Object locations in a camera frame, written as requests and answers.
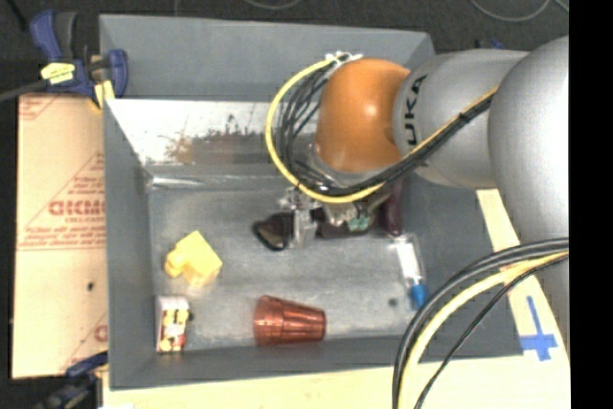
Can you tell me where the white tube with blue cap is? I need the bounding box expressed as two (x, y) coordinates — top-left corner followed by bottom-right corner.
(395, 239), (428, 308)

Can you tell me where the grey metal bin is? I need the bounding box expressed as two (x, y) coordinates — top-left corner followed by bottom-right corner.
(98, 13), (524, 389)

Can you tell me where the dark purple oblong object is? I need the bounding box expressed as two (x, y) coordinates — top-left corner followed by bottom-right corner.
(381, 182), (404, 237)

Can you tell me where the black glossy object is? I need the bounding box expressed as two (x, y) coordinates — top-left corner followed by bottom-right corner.
(252, 213), (294, 253)

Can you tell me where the small red and white box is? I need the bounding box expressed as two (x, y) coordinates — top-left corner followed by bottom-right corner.
(154, 295), (193, 354)

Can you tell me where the copper brown ribbed cup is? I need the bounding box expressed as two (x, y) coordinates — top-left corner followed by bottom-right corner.
(252, 295), (328, 347)

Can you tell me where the yellow toy block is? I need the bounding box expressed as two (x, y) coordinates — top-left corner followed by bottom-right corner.
(164, 230), (224, 288)

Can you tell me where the brown cardboard board red print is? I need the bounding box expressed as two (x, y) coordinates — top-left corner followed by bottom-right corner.
(10, 93), (110, 379)

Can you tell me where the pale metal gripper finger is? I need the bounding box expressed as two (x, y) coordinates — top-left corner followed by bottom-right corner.
(282, 187), (313, 213)
(291, 210), (318, 250)

